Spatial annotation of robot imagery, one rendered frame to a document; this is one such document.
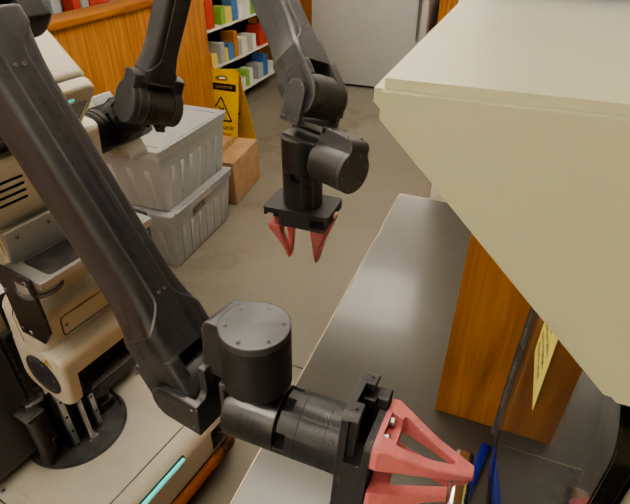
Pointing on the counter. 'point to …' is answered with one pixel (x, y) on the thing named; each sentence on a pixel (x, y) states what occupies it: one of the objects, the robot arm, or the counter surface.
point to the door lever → (459, 492)
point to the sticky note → (542, 358)
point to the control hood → (546, 162)
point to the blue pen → (479, 464)
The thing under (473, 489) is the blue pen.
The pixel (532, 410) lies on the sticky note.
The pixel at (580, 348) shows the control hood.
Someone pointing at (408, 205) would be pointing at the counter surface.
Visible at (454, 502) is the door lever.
